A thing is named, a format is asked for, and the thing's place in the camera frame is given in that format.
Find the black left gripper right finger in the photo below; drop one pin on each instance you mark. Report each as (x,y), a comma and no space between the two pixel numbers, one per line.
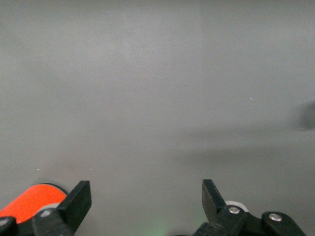
(221,216)

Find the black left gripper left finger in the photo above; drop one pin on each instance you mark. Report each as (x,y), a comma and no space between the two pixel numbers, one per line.
(73,206)

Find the orange cylindrical canister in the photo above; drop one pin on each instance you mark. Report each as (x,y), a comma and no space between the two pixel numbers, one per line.
(32,199)

